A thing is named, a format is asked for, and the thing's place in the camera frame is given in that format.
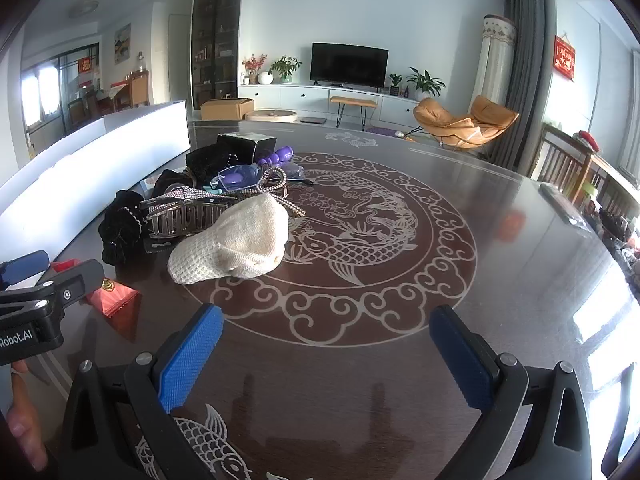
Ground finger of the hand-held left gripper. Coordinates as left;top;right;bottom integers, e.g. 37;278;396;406
0;250;51;291
35;259;106;311

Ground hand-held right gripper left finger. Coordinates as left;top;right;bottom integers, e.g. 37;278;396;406
57;304;224;480

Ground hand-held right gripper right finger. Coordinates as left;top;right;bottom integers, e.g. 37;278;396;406
429;305;608;480

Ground black rhinestone scrunchie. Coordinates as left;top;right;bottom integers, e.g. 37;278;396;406
97;190;151;266

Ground cream knitted hat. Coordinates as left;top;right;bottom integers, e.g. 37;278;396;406
167;192;291;286

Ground white storage box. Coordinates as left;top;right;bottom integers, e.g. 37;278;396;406
0;100;190;281

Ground silver rhinestone hair claw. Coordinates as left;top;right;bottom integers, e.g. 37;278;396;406
139;185;242;239

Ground gold rhinestone hair clip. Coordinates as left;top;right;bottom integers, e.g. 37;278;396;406
252;166;308;219

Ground dark fish-patterned desktop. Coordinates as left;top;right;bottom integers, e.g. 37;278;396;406
0;120;640;480

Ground person's left hand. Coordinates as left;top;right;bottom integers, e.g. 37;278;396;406
6;361;48;471

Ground wooden dining table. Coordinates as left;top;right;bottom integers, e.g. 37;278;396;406
67;82;132;126

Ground wooden sideboard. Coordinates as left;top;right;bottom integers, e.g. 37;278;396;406
112;70;151;110

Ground purple toy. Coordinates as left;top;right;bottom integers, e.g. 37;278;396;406
257;145;297;167

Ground cardboard box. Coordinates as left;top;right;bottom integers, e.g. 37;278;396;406
200;97;256;122

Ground orange lounge chair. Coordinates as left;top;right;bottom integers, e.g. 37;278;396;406
413;95;521;152

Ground framed painting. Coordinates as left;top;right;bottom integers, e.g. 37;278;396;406
114;23;132;64

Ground round wooden tub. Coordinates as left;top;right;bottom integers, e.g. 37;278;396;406
245;109;300;122

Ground large leafy potted plant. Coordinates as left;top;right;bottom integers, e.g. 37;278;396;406
406;66;446;101

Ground wooden bench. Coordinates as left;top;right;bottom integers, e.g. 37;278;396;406
330;96;378;128

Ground white television cabinet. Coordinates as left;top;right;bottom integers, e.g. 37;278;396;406
237;82;426;128

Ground red flowers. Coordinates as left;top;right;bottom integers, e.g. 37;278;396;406
242;54;268;85

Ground dark display cabinet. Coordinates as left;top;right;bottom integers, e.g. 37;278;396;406
190;0;246;111

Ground covered standing air conditioner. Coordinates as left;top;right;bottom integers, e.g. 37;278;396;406
470;14;516;111

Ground bushy green potted plant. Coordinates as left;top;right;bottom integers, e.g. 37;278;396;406
269;55;303;83

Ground grey curtain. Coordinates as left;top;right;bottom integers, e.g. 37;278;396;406
492;0;558;176

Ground black television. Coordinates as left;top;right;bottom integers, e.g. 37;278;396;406
310;42;390;88

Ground clear frame glasses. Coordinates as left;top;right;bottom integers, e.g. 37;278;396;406
210;161;316;195

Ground red wall hanging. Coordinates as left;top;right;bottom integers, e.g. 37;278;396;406
552;35;576;81

